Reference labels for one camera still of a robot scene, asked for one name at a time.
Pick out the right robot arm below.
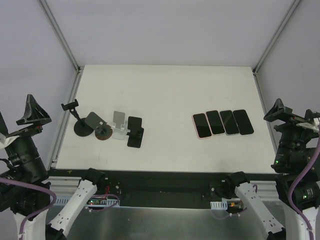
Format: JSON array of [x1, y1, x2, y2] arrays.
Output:
[[221, 98, 320, 240]]

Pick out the controller board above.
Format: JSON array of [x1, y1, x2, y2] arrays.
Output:
[[210, 200, 244, 211], [54, 196, 120, 208]]

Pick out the aluminium frame post left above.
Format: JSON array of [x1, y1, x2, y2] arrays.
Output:
[[37, 0, 81, 73]]

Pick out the black folding phone stand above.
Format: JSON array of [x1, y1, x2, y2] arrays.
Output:
[[127, 116, 144, 149]]

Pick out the white phone stand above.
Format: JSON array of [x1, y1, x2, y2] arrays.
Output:
[[111, 111, 128, 141]]

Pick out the aluminium frame post right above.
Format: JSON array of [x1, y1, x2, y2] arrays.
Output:
[[252, 0, 303, 76]]

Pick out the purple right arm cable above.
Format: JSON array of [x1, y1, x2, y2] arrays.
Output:
[[212, 136, 320, 240]]

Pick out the phone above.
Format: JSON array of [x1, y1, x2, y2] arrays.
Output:
[[192, 113, 212, 139], [205, 110, 225, 135], [219, 110, 240, 136]]

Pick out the right controller board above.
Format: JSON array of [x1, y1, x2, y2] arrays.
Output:
[[210, 200, 244, 211]]

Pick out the black round-base clamp stand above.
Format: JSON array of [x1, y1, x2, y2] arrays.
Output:
[[61, 99, 94, 137]]

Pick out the left controller board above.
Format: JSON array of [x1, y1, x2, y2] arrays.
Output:
[[54, 196, 120, 208]]

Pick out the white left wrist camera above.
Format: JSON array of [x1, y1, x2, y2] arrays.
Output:
[[0, 133, 19, 149]]

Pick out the aluminium front rail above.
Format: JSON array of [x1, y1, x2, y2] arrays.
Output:
[[48, 176, 280, 202]]

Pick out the aluminium frame post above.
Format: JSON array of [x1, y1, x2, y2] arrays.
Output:
[[252, 0, 303, 76], [37, 0, 81, 73]]

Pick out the black phone edge-on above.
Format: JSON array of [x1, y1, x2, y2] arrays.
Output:
[[233, 109, 254, 135]]

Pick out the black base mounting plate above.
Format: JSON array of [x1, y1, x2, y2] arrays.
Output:
[[49, 168, 278, 209]]

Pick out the round brown-base phone stand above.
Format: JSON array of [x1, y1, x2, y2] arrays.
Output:
[[84, 111, 113, 141]]

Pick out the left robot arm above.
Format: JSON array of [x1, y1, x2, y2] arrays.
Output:
[[0, 94, 106, 240]]

